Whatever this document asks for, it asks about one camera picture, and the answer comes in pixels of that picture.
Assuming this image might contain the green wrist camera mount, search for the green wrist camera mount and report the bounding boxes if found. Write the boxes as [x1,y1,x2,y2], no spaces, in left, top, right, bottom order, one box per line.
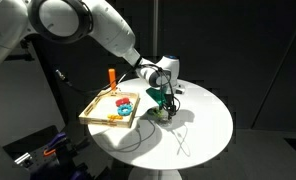
[146,88,166,108]

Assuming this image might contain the dark green spiky ring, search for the dark green spiky ring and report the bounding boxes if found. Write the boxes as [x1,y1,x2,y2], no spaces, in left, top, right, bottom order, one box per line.
[147,107,158,117]

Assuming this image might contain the yellow toy piece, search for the yellow toy piece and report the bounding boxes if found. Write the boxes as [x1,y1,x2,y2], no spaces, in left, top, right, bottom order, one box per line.
[107,114,123,120]

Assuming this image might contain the red toy piece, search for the red toy piece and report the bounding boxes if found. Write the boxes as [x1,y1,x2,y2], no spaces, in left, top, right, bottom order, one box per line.
[115,98,130,107]

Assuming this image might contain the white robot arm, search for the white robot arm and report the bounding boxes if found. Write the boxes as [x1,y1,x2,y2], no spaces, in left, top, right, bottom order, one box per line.
[0,0,179,116]

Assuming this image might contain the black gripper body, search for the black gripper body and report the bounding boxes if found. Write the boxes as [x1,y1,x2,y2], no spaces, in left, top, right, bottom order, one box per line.
[162,86,177,117]

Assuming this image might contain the vertical metal pole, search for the vertical metal pole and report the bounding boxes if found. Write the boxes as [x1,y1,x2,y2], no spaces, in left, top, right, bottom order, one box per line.
[152,0,159,60]

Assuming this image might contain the orange peg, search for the orange peg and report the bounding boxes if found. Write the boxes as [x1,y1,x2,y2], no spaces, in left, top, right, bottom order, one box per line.
[108,68,116,90]

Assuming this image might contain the wooden tray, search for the wooden tray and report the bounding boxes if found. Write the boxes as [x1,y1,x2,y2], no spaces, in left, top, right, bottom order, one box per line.
[79,91,140,128]

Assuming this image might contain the light green spiky ring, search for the light green spiky ring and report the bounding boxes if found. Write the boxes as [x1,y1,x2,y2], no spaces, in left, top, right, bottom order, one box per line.
[153,109,164,120]

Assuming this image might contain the purple clamp tool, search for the purple clamp tool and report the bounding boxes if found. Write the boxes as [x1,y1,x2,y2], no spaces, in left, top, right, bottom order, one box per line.
[14,131,89,180]

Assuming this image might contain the blue spiky ring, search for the blue spiky ring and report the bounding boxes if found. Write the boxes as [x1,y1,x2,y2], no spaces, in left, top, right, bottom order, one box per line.
[117,103,134,117]

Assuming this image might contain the round white table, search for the round white table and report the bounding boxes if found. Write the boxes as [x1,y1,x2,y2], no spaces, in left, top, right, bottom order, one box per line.
[88,79,233,180]

